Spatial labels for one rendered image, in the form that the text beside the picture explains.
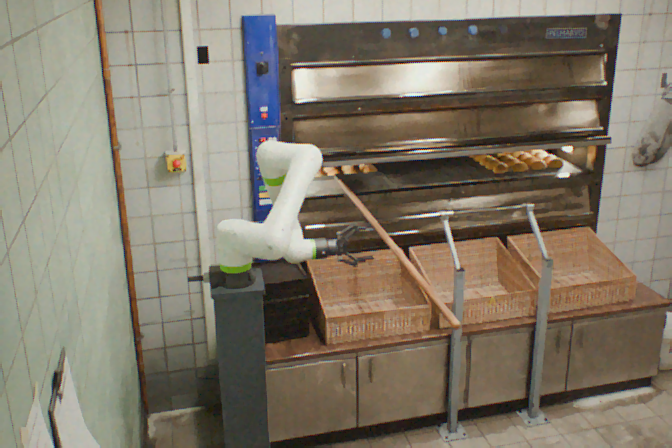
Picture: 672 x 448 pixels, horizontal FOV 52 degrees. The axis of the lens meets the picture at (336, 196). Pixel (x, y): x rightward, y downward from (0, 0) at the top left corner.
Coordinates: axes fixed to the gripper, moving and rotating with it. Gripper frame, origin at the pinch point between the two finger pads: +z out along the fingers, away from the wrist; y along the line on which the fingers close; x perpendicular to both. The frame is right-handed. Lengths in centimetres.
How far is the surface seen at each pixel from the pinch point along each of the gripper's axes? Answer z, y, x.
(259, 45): -39, -83, -64
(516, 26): 101, -88, -71
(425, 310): 35, 48, -20
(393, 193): 33, 0, -69
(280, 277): -36, 28, -36
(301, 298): -27, 38, -29
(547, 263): 96, 24, -10
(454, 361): 48, 73, -10
